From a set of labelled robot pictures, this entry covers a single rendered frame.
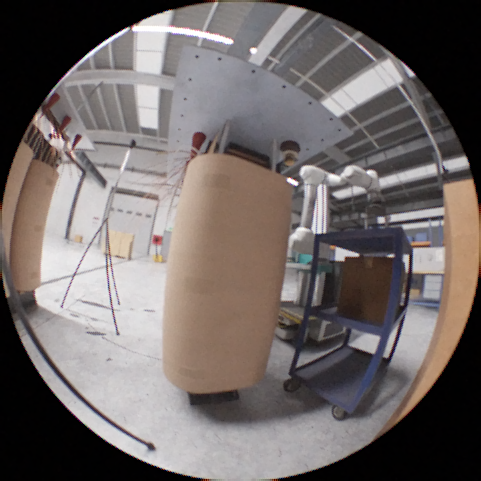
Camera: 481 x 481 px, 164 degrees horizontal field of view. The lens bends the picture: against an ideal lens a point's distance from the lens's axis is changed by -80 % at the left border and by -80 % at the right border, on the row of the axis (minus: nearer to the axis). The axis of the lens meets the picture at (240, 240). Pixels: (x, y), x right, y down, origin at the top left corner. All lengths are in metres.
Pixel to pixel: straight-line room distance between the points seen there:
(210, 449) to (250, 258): 0.77
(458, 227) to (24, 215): 1.94
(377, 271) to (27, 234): 2.16
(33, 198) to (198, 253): 1.38
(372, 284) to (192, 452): 1.04
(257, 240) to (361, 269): 0.59
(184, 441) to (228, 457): 0.17
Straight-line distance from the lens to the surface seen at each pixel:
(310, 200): 1.43
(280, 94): 0.74
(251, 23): 4.08
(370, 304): 0.91
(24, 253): 1.58
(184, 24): 10.39
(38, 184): 1.58
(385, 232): 0.70
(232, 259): 0.51
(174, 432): 0.84
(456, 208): 0.44
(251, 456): 0.81
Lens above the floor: 0.73
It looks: 7 degrees up
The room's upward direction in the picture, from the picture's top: 8 degrees clockwise
